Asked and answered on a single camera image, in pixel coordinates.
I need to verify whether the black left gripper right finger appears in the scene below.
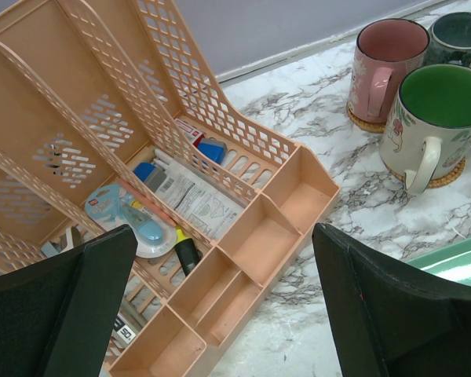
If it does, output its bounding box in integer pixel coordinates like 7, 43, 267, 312
312, 223, 471, 376

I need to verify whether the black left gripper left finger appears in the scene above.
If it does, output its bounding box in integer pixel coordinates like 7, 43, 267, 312
0, 225, 137, 376

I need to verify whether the green floral tray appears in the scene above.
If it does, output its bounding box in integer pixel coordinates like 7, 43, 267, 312
407, 237, 471, 287

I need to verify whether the green floral mug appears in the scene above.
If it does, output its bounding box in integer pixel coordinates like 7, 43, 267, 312
379, 64, 471, 196

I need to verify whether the red ceramic mug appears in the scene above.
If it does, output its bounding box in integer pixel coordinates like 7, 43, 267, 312
347, 18, 430, 123

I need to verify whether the grey ceramic mug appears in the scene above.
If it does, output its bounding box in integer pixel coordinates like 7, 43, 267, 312
422, 12, 471, 67

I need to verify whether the light blue packaged tool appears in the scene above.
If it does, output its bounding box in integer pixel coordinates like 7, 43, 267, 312
84, 184, 177, 259

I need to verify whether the black yellow marker pen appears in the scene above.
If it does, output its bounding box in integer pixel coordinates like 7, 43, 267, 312
174, 227, 201, 276

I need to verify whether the blue grey stamp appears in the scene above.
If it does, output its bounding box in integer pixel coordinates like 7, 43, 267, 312
197, 137, 227, 165
133, 162, 167, 192

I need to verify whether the white printed paper pack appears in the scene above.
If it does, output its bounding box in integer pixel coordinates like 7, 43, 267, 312
154, 148, 244, 240

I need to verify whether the orange plastic file organizer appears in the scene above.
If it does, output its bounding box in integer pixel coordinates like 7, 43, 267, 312
0, 1, 340, 376

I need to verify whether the white red small box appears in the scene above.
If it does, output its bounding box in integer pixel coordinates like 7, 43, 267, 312
175, 119, 205, 147

